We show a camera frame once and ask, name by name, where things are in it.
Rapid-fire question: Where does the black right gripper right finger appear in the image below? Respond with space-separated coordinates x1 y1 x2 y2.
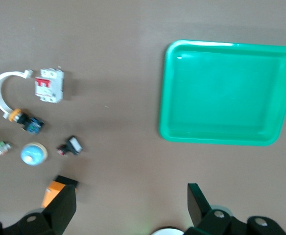
187 183 286 235

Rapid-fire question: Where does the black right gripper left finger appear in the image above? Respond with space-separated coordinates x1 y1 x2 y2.
0 184 78 235

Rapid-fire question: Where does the white red circuit breaker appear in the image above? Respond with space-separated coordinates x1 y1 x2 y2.
34 68 65 104

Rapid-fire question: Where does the orange button box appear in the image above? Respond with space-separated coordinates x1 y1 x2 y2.
41 175 79 209

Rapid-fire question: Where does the blue dome buzzer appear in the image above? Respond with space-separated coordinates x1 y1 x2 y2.
20 142 48 166

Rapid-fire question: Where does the orange cap push button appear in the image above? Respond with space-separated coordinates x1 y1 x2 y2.
7 108 46 136

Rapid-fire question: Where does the green plastic tray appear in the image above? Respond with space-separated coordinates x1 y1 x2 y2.
158 39 286 147

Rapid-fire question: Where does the brown table mat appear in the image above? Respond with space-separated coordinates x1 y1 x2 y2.
0 0 286 235

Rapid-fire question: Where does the black red push switch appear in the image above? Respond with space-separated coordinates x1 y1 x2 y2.
56 135 83 157

